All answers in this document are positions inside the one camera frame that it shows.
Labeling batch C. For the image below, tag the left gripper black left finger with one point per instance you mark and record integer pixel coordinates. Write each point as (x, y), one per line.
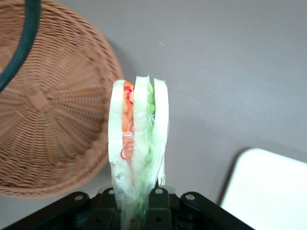
(105, 215)

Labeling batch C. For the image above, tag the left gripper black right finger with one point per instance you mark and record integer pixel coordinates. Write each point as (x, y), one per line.
(159, 210)

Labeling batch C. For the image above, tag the triangle sandwich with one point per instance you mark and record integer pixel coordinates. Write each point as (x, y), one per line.
(141, 134)

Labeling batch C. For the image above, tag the beige rectangular tray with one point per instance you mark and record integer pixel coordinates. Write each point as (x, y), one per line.
(268, 191)

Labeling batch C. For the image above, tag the round brown wicker basket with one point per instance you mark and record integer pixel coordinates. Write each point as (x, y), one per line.
(60, 107)

